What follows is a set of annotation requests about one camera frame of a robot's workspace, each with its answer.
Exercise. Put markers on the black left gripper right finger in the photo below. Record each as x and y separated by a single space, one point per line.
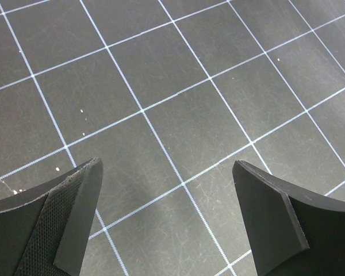
291 230

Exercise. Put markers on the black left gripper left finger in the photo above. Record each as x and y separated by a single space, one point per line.
45 229

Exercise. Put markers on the black grid cutting mat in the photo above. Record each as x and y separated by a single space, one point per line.
169 94

